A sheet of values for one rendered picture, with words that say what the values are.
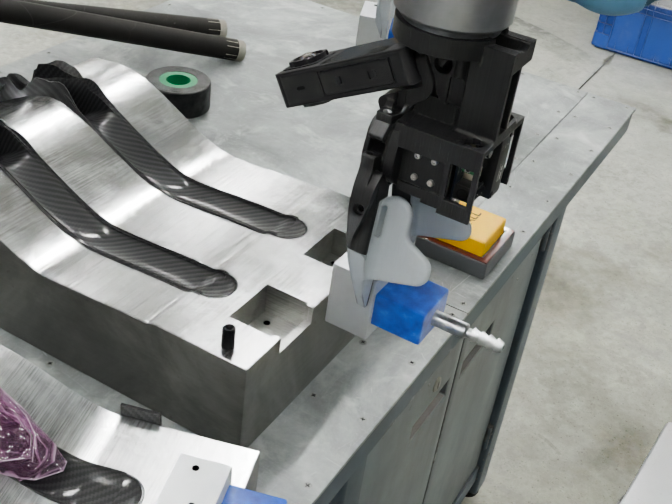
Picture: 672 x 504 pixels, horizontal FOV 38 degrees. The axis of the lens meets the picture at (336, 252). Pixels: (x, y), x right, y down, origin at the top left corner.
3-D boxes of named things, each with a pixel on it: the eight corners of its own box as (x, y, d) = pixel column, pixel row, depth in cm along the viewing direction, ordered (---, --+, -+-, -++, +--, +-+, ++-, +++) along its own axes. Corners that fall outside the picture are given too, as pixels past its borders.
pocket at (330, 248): (372, 280, 88) (378, 247, 86) (343, 309, 84) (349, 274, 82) (329, 261, 89) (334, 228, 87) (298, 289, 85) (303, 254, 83)
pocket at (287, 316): (310, 342, 80) (315, 306, 78) (274, 377, 76) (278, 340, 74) (263, 320, 81) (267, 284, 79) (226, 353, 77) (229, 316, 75)
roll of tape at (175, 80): (144, 89, 125) (144, 64, 123) (207, 91, 127) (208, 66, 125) (145, 119, 119) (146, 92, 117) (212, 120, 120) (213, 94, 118)
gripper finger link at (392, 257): (403, 344, 66) (440, 219, 63) (328, 309, 68) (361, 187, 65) (421, 330, 69) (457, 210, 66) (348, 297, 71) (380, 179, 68)
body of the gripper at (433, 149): (462, 236, 63) (503, 61, 56) (347, 189, 66) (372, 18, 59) (507, 190, 68) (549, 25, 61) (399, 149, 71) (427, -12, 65)
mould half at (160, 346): (392, 297, 95) (415, 177, 87) (238, 457, 76) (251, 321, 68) (11, 129, 113) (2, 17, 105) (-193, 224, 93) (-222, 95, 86)
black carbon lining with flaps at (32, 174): (315, 242, 89) (327, 151, 83) (209, 331, 77) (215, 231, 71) (29, 119, 101) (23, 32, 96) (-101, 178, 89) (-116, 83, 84)
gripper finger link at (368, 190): (355, 260, 65) (389, 135, 62) (335, 252, 65) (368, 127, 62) (385, 244, 69) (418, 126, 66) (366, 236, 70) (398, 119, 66)
